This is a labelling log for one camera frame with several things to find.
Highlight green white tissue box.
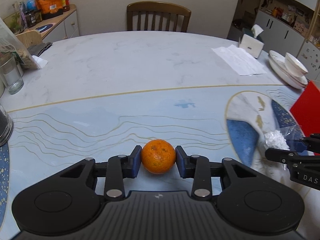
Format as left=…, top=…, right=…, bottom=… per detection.
left=238, top=24, right=264, bottom=59

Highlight brown wooden chair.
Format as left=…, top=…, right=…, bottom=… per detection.
left=126, top=1, right=191, bottom=33

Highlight white grey wall cabinet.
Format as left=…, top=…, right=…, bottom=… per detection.
left=255, top=0, right=319, bottom=80

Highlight orange tangerine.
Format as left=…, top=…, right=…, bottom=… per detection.
left=141, top=139, right=176, bottom=174

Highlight clear drinking glass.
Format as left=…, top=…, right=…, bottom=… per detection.
left=1, top=53, right=24, bottom=95

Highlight clear bag of snacks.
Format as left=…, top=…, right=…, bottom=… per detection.
left=0, top=20, right=41, bottom=69

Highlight white porcelain bowl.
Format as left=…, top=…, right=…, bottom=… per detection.
left=285, top=53, right=308, bottom=77

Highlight dark grey cloth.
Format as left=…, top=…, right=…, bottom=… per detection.
left=28, top=42, right=53, bottom=57

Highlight red lidded sauce jar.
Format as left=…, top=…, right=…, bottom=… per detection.
left=61, top=0, right=70, bottom=12

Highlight white paper napkin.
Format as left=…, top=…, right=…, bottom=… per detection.
left=212, top=45, right=266, bottom=76

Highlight white plastic bag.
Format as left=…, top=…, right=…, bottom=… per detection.
left=258, top=125, right=304, bottom=159

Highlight dark glass jar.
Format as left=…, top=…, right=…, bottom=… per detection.
left=0, top=105, right=14, bottom=146

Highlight white side cabinet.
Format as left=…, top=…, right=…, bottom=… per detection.
left=25, top=4, right=80, bottom=42

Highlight red white cardboard box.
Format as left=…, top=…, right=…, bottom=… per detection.
left=290, top=81, right=320, bottom=137

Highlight stacked white plates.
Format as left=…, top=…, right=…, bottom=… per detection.
left=268, top=50, right=308, bottom=89

